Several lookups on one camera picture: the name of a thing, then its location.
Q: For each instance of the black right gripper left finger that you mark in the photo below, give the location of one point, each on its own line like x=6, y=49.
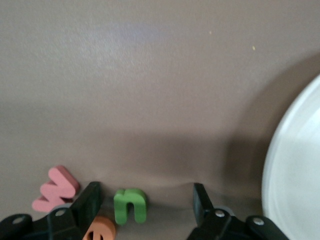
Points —
x=85, y=207

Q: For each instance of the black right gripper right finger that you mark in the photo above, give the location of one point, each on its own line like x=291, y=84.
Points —
x=212, y=225

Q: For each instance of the orange foam letter e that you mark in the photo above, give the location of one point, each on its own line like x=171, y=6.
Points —
x=107, y=227

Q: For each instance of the pink foam letter w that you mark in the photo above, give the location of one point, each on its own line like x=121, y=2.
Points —
x=58, y=185

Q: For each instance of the green foam letter n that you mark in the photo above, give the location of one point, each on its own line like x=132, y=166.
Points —
x=130, y=196

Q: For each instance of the beige brown plate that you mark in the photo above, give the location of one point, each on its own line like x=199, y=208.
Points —
x=295, y=175

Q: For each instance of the brown table cover sheet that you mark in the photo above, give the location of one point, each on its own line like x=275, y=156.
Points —
x=150, y=87

